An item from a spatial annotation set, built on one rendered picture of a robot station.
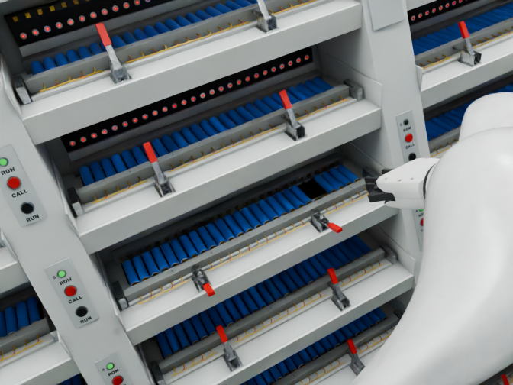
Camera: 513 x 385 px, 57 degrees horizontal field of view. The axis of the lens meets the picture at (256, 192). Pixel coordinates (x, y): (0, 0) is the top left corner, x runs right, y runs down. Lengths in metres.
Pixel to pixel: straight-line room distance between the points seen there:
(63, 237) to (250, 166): 0.33
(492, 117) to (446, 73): 0.55
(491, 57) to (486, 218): 0.94
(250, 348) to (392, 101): 0.58
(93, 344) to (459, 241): 0.74
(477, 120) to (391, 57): 0.45
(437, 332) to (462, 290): 0.02
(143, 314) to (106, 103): 0.38
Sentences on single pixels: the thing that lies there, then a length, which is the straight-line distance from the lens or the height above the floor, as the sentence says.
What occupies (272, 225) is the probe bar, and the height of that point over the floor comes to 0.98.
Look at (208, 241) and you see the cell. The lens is 0.96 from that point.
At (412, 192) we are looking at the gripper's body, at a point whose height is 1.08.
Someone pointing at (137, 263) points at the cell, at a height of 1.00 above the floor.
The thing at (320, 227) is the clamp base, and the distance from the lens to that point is 0.96.
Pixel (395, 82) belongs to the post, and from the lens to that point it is 0.99.
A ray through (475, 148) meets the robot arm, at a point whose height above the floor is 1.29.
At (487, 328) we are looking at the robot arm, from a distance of 0.24.
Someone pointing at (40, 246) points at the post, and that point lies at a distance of 0.82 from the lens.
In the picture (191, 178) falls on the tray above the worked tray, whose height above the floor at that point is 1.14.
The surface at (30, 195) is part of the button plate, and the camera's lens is 0.80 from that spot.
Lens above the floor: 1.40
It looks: 22 degrees down
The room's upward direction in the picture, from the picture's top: 18 degrees counter-clockwise
